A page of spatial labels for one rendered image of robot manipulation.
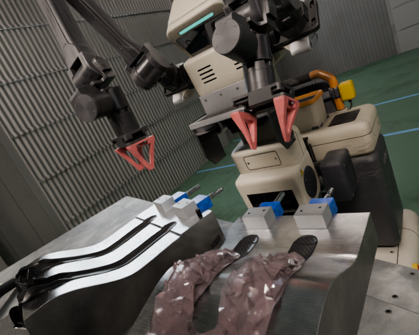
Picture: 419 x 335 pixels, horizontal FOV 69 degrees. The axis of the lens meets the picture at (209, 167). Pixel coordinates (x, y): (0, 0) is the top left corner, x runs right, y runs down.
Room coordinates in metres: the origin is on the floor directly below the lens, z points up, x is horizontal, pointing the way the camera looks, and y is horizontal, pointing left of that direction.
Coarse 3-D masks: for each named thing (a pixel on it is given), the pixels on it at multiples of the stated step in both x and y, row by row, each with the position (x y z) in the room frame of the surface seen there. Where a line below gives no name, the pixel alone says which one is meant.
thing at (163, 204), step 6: (198, 186) 0.79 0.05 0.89; (180, 192) 0.77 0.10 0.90; (186, 192) 0.78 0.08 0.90; (192, 192) 0.78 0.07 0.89; (162, 198) 0.75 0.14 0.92; (168, 198) 0.73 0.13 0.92; (174, 198) 0.75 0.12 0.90; (180, 198) 0.75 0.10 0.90; (186, 198) 0.75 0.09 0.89; (156, 204) 0.74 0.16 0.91; (162, 204) 0.72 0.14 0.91; (168, 204) 0.72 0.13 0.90; (162, 210) 0.73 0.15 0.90; (168, 210) 0.72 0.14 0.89
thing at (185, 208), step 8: (216, 192) 0.69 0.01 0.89; (184, 200) 0.66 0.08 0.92; (192, 200) 0.64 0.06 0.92; (200, 200) 0.66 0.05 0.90; (208, 200) 0.66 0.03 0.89; (176, 208) 0.64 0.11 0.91; (184, 208) 0.62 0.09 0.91; (192, 208) 0.63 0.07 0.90; (200, 208) 0.65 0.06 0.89; (208, 208) 0.65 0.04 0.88; (184, 216) 0.63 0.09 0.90
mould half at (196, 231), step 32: (128, 224) 0.76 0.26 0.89; (160, 224) 0.66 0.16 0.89; (192, 224) 0.58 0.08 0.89; (64, 256) 0.65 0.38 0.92; (160, 256) 0.53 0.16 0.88; (192, 256) 0.56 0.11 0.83; (64, 288) 0.47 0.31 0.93; (96, 288) 0.47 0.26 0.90; (128, 288) 0.49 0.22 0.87; (0, 320) 0.60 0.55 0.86; (32, 320) 0.42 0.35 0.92; (64, 320) 0.44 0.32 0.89; (96, 320) 0.46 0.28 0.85; (128, 320) 0.48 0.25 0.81
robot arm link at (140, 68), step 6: (144, 60) 0.97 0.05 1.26; (138, 66) 0.98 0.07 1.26; (144, 66) 0.96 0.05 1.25; (150, 66) 0.96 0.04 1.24; (138, 72) 0.98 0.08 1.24; (144, 72) 0.97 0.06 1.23; (150, 72) 0.96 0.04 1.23; (156, 72) 0.96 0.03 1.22; (162, 72) 0.97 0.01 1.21; (144, 78) 0.97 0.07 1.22; (150, 78) 0.97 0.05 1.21; (156, 78) 0.98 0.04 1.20
